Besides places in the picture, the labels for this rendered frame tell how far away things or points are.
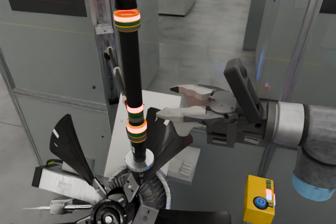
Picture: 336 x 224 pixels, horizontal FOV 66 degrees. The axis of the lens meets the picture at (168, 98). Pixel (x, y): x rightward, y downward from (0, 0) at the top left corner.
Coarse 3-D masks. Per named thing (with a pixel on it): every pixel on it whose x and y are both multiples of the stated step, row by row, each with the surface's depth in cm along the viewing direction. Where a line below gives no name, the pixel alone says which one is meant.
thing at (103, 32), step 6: (102, 24) 109; (96, 30) 104; (102, 30) 104; (108, 30) 104; (96, 36) 105; (102, 36) 102; (108, 36) 103; (114, 36) 104; (102, 42) 104; (114, 42) 105; (102, 48) 105; (114, 48) 107
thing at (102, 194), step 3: (93, 180) 82; (96, 180) 81; (93, 183) 85; (96, 183) 82; (93, 186) 87; (96, 186) 84; (99, 186) 80; (99, 189) 83; (102, 189) 80; (99, 192) 85; (102, 192) 82; (105, 192) 80; (99, 195) 87; (102, 195) 84; (105, 195) 81; (102, 198) 86
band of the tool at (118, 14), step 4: (116, 12) 44; (120, 12) 45; (124, 12) 45; (128, 12) 45; (132, 12) 45; (136, 12) 45; (120, 16) 42; (124, 16) 42; (128, 16) 42; (132, 16) 42; (116, 20) 43; (136, 20) 43
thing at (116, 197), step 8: (112, 192) 87; (120, 192) 86; (104, 200) 76; (112, 200) 75; (136, 200) 85; (96, 208) 76; (104, 208) 76; (112, 208) 76; (120, 208) 74; (128, 208) 77; (136, 208) 84; (96, 216) 77; (104, 216) 76; (112, 216) 76; (120, 216) 75; (128, 216) 75
